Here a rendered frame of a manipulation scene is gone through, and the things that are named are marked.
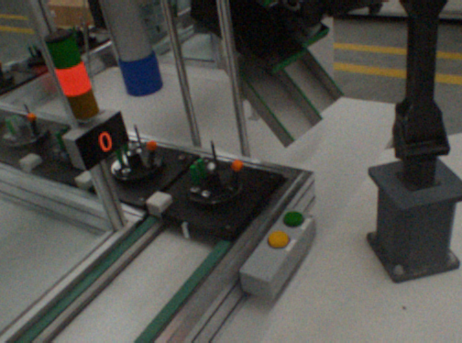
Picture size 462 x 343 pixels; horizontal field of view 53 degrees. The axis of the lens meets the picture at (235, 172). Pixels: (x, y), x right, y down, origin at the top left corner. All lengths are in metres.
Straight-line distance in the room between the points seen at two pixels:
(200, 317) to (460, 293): 0.52
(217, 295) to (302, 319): 0.18
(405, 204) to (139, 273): 0.57
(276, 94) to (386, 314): 0.62
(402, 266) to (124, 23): 1.34
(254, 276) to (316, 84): 0.68
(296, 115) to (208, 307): 0.61
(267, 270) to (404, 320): 0.28
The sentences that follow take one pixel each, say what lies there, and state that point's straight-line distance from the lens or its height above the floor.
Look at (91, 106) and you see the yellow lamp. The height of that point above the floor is 1.28.
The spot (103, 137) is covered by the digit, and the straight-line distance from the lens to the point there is 0.95.
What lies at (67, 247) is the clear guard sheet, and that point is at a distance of 1.03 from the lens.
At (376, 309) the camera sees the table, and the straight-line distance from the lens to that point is 0.99.
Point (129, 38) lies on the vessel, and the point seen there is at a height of 1.10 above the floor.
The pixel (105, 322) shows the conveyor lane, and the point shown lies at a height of 0.92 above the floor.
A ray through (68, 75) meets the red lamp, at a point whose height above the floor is 1.35.
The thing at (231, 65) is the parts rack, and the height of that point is 1.21.
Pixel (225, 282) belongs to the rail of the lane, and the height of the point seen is 0.96.
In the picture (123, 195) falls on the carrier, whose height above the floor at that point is 0.97.
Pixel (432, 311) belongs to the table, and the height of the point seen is 0.86.
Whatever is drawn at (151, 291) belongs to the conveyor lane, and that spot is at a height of 0.92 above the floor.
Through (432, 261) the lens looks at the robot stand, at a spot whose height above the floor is 0.89.
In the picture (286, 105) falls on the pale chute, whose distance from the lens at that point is 1.28.
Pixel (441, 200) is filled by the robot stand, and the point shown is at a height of 1.06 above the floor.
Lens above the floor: 1.63
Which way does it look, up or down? 34 degrees down
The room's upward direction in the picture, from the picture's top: 10 degrees counter-clockwise
